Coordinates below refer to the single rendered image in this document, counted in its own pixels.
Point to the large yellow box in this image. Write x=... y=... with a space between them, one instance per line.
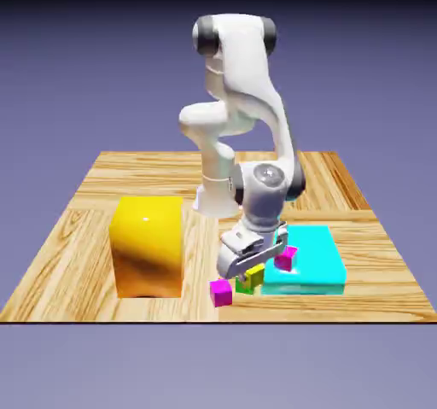
x=146 y=245

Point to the large cyan box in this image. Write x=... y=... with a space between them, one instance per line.
x=314 y=258

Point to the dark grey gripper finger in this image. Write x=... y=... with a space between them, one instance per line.
x=243 y=278

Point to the small magenta cube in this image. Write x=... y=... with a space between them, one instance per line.
x=221 y=293
x=284 y=260

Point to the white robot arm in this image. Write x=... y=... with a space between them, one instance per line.
x=245 y=74

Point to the small green cube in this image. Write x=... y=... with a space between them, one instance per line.
x=241 y=288

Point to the small yellow cube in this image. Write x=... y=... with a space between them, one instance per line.
x=257 y=276

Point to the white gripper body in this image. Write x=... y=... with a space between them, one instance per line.
x=228 y=265

